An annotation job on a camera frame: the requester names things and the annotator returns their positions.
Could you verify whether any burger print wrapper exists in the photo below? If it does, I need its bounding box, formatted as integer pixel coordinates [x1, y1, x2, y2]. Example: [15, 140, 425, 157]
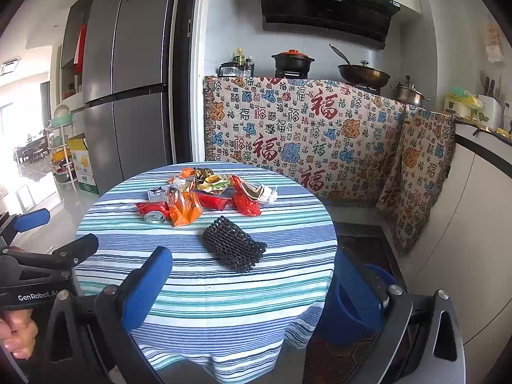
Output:
[196, 174, 229, 195]

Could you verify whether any black clay pot orange lid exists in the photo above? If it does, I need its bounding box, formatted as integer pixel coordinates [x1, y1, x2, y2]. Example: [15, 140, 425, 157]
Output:
[272, 50, 315, 79]

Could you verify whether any black range hood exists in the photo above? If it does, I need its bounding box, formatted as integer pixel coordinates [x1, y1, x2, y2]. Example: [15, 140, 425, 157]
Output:
[260, 0, 400, 50]

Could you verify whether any patterned fu character cloth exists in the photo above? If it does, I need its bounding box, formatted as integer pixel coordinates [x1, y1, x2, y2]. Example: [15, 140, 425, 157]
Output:
[204, 76, 456, 254]

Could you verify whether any yellow cardboard box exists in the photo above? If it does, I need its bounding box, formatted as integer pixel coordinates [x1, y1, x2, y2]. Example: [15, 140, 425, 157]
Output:
[68, 133, 99, 194]

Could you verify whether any black wok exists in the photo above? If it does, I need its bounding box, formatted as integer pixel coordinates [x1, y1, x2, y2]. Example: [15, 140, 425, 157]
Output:
[329, 44, 390, 89]

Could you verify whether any striped blue tablecloth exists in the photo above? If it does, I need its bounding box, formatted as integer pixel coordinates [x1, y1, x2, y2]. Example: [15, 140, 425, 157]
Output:
[76, 162, 338, 383]

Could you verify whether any black foam mesh sleeve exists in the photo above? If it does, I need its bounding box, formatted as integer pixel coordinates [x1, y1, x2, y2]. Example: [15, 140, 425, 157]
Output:
[202, 216, 267, 272]

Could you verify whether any steel pot with lid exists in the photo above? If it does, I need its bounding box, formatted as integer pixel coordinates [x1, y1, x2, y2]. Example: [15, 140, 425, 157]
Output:
[392, 75, 430, 107]

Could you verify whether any glass condiment container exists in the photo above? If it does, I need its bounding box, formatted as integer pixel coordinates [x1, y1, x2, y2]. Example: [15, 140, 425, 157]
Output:
[218, 61, 241, 77]

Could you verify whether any crushed red soda can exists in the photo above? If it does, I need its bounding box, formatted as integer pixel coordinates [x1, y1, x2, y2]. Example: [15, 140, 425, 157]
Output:
[135, 202, 169, 224]

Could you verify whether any orange snack bag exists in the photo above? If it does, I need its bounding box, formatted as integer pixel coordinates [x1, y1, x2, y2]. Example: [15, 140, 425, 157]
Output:
[167, 187, 203, 227]

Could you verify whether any orange plastic bag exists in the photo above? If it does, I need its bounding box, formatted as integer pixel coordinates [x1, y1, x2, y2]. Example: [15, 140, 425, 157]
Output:
[167, 167, 194, 185]

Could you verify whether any grey refrigerator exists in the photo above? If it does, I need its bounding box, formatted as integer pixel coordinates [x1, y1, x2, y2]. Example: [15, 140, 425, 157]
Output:
[83, 0, 194, 193]

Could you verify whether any white knife block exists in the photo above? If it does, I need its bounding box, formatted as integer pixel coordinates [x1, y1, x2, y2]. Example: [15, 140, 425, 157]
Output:
[477, 94, 502, 129]

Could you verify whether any white patterned paper bag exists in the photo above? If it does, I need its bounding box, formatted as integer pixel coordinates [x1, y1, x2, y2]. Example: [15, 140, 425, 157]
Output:
[241, 182, 279, 204]

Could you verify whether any person's left hand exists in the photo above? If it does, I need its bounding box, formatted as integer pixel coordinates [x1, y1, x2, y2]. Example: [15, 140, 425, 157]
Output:
[0, 309, 38, 360]

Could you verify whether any red plastic bag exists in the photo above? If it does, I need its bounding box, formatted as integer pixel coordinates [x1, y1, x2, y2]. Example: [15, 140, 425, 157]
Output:
[231, 175, 261, 217]

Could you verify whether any red plastic wrapper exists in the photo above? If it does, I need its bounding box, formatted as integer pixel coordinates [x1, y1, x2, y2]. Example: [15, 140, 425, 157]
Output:
[196, 192, 231, 211]

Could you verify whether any blue trash bin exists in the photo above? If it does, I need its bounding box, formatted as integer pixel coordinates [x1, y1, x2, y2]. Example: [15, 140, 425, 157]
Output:
[317, 247, 395, 346]

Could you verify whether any gold foil wrapper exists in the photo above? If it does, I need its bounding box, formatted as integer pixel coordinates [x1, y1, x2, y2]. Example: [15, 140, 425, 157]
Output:
[194, 167, 214, 182]

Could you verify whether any white storage rack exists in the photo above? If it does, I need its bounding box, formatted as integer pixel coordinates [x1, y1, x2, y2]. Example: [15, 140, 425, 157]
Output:
[44, 103, 76, 188]

